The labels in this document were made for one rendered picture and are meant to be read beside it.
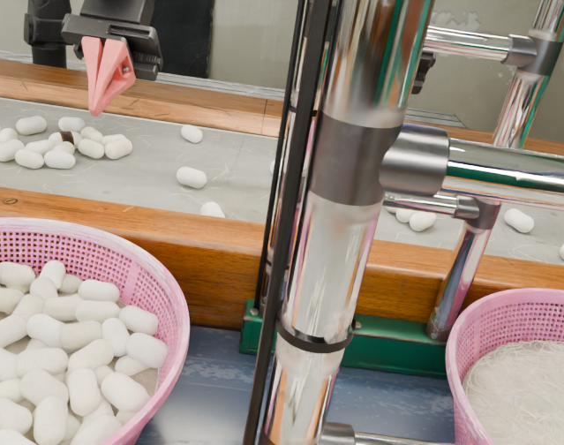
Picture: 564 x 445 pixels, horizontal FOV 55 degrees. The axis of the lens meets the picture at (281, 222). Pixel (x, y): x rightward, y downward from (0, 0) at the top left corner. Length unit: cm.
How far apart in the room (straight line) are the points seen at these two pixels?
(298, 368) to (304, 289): 3
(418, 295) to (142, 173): 34
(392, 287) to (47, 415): 29
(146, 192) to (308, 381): 45
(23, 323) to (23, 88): 51
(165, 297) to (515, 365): 28
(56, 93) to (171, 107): 17
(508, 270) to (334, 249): 40
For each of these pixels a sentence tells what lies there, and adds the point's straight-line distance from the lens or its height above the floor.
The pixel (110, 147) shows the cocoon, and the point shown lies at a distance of 67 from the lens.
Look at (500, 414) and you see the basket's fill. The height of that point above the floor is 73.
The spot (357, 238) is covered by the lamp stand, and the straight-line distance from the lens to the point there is 15.
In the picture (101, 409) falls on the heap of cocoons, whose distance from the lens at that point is 38.
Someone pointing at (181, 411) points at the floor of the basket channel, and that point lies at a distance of 45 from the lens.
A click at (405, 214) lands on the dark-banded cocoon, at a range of 61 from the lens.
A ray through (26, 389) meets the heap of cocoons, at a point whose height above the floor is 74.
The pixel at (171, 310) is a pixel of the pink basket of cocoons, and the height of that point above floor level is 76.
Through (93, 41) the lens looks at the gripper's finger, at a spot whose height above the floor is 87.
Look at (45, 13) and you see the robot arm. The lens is 111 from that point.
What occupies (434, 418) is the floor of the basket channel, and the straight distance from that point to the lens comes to 49.
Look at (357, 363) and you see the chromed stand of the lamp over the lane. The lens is 50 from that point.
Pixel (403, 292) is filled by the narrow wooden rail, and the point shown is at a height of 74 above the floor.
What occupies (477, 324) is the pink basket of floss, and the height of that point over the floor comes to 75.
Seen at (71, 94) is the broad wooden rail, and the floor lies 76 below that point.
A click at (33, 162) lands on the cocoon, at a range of 65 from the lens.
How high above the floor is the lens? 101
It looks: 28 degrees down
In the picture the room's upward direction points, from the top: 9 degrees clockwise
